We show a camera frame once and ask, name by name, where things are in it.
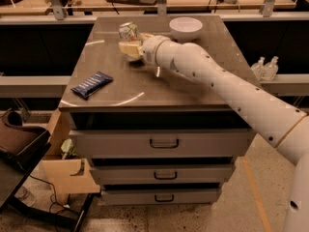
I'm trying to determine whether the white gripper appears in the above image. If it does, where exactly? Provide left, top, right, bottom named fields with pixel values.
left=119, top=33, right=169, bottom=65

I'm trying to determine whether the silver green 7up can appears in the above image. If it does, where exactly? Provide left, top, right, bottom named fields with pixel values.
left=118, top=21, right=144, bottom=63

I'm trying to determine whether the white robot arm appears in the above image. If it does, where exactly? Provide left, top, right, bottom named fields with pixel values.
left=119, top=36, right=309, bottom=232

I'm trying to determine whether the white ceramic bowl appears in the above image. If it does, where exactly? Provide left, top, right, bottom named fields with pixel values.
left=169, top=17, right=203, bottom=43

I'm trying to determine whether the dark blue snack packet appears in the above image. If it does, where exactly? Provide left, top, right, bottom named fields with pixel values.
left=71, top=72, right=113, bottom=101

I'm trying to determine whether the grey drawer cabinet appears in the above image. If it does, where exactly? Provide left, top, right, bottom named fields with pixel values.
left=59, top=15, right=251, bottom=195

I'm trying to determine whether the top grey drawer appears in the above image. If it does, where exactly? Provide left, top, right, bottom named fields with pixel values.
left=70, top=129, right=255, bottom=159

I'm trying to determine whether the clear sanitizer bottle left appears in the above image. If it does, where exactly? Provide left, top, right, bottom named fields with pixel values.
left=251, top=57, right=265, bottom=80

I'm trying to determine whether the cardboard piece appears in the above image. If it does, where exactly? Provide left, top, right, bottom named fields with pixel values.
left=42, top=109, right=100, bottom=205

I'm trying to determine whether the dark brown chair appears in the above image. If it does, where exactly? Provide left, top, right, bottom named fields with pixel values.
left=0, top=110, right=50, bottom=210

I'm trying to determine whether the black floor cable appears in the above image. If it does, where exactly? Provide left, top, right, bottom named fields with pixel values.
left=29, top=174, right=81, bottom=216

